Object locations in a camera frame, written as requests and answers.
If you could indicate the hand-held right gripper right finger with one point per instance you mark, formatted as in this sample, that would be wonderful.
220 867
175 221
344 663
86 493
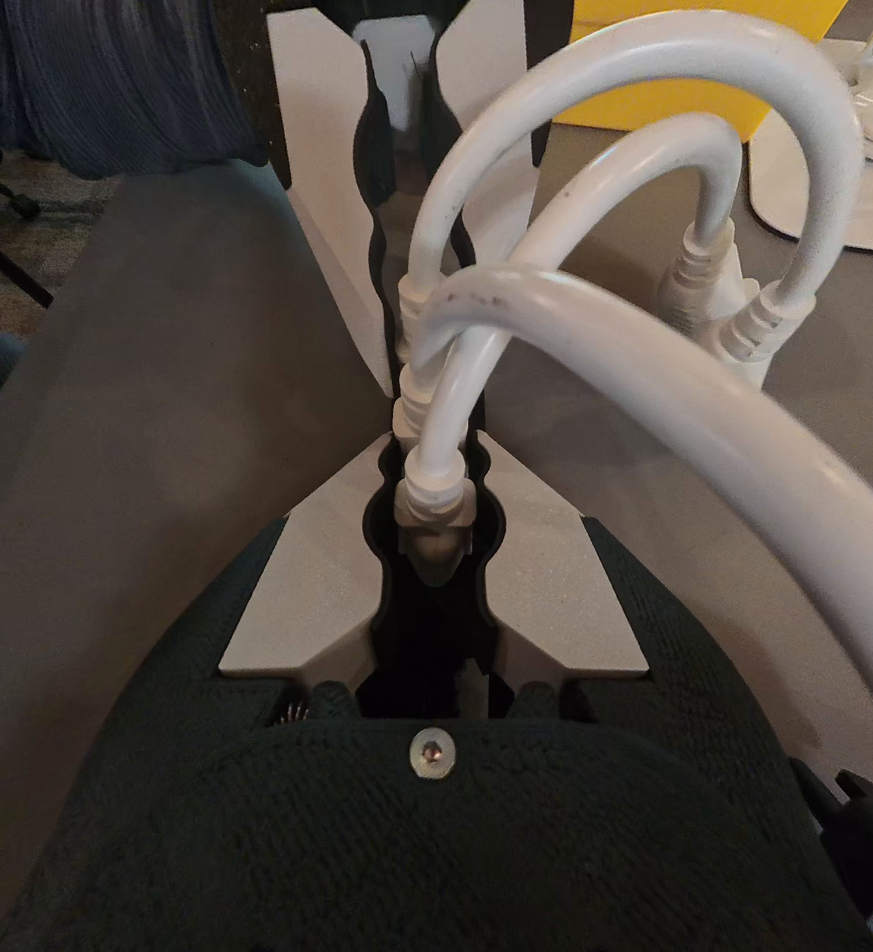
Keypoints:
563 595

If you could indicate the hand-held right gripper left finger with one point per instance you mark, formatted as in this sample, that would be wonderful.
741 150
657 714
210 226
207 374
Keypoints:
302 595

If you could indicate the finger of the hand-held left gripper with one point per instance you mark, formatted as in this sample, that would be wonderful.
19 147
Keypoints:
485 33
325 149

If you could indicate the yellow plastic bin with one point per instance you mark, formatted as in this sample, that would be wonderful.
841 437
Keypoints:
630 95

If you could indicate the black office chair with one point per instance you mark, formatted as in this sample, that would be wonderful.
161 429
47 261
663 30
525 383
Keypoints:
26 206

